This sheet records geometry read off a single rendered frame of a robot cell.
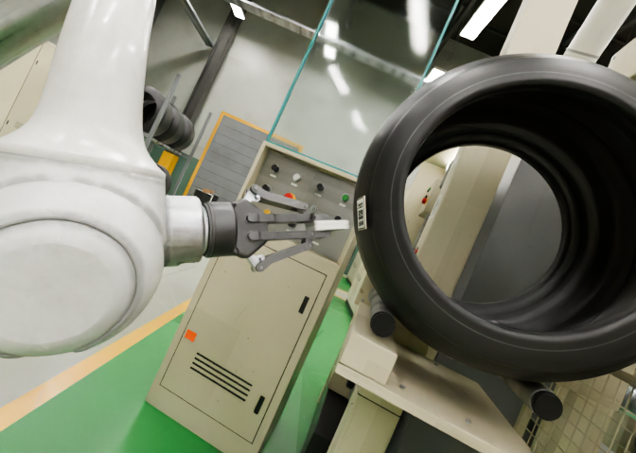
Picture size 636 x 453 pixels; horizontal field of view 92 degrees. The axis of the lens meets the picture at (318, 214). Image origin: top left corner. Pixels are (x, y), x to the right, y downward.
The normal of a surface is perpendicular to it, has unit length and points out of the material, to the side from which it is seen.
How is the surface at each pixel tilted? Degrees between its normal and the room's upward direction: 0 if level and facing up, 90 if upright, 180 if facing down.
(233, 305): 90
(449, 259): 90
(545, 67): 80
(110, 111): 68
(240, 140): 90
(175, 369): 90
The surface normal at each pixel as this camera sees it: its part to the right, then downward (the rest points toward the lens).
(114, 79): 0.80, -0.13
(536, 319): -0.44, -0.80
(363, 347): -0.18, -0.11
